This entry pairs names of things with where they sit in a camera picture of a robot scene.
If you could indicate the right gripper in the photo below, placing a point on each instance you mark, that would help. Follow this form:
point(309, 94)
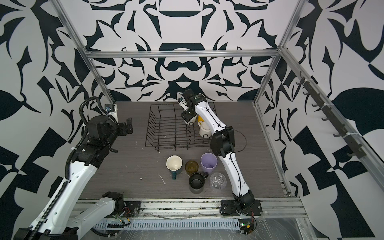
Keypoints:
point(186, 116)

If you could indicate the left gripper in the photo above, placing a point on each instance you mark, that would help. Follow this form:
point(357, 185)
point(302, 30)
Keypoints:
point(122, 129)

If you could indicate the cream faceted cup teal base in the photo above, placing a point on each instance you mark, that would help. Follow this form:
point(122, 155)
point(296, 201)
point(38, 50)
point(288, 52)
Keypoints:
point(175, 165)

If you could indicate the lilac plastic cup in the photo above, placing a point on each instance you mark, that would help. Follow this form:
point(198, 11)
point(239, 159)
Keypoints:
point(208, 162)

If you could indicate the amber glass cup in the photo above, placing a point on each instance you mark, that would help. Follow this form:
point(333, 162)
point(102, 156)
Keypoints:
point(191, 167)

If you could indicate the cream ceramic mug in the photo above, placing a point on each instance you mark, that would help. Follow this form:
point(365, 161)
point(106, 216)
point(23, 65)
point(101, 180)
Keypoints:
point(192, 120)

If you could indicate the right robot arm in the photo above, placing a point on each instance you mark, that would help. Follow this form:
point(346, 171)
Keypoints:
point(222, 145)

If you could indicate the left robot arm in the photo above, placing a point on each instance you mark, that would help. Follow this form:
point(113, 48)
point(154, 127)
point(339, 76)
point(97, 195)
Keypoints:
point(54, 222)

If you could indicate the black mug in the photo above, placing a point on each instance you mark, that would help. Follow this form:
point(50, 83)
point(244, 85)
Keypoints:
point(197, 182)

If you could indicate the clear glass cup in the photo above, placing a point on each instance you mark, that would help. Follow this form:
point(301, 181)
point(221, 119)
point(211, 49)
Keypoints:
point(218, 181)

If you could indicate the small circuit board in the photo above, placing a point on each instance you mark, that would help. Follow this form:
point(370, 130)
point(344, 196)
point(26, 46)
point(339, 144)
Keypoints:
point(247, 227)

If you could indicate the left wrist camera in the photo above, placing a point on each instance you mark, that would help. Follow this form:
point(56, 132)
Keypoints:
point(112, 111)

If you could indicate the black wire dish rack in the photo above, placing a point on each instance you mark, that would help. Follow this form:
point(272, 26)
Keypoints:
point(166, 129)

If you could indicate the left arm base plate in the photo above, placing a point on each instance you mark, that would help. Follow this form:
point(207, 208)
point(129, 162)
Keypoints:
point(130, 209)

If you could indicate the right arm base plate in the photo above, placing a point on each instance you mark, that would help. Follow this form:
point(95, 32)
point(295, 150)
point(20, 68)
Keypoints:
point(234, 208)

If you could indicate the white slotted cable duct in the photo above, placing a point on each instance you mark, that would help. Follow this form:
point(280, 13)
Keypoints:
point(174, 224)

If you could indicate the grey wall hook rail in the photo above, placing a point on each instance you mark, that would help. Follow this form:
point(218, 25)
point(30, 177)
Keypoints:
point(330, 112)

